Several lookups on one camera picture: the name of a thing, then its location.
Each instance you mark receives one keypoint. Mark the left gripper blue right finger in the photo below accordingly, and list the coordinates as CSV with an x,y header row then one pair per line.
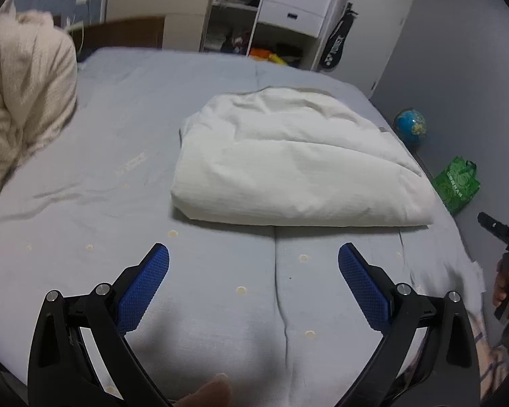
x,y
427,354

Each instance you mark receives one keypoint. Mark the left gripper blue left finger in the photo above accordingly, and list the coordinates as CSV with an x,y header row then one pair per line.
x,y
60,370

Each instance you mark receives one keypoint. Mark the white hooded puffer jacket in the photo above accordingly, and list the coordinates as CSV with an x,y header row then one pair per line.
x,y
284,156

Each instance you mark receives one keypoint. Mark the person's left hand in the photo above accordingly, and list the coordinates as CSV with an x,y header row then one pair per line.
x,y
216,393

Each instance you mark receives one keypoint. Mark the green shopping bag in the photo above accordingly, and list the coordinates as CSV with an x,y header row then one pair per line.
x,y
457,184

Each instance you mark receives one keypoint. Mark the blue globe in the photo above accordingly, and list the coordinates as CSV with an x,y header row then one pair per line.
x,y
411,127

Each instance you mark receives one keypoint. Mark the black Yonex racket bag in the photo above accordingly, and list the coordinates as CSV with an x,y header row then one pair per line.
x,y
333,49

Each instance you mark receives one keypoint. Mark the white door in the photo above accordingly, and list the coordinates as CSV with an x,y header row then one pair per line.
x,y
370,42

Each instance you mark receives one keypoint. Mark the cream waffle blanket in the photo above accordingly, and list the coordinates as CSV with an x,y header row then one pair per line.
x,y
38,85

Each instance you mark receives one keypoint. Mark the white drawer shelf unit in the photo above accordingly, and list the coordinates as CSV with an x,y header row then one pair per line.
x,y
292,29

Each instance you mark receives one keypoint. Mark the orange yellow toy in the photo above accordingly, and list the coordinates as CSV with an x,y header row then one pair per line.
x,y
263,55

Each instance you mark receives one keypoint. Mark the dark wooden headboard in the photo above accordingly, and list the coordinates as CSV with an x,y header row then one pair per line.
x,y
143,32

